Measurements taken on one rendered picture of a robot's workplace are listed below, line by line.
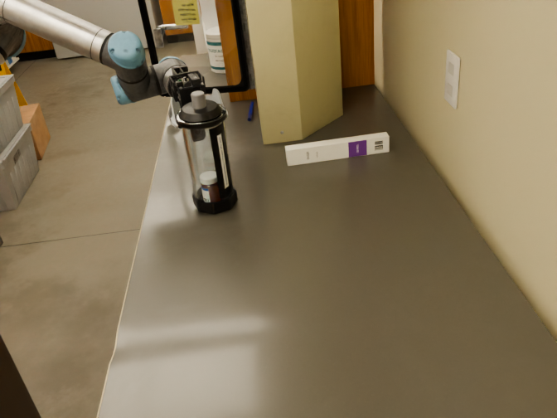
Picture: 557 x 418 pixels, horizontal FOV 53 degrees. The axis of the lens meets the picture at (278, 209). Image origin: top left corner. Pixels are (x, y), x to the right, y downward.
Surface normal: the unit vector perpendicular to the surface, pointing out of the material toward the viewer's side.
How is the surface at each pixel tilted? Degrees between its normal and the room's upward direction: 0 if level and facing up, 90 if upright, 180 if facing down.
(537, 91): 90
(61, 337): 0
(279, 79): 90
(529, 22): 90
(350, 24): 90
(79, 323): 0
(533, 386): 0
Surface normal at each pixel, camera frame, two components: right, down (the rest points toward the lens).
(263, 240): -0.10, -0.85
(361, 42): 0.08, 0.52
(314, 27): 0.76, 0.28
